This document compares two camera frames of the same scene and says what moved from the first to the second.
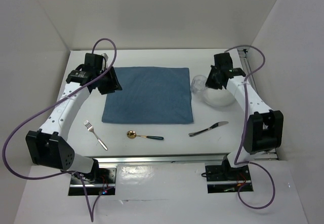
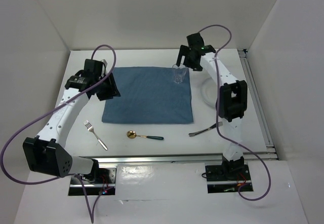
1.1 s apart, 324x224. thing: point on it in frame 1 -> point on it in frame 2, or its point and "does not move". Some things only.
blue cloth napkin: (150, 95) does not move
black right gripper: (209, 83) -> (185, 50)
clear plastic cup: (198, 84) -> (178, 72)
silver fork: (89, 126) does not move
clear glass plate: (218, 98) does not move
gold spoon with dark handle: (131, 134) does not move
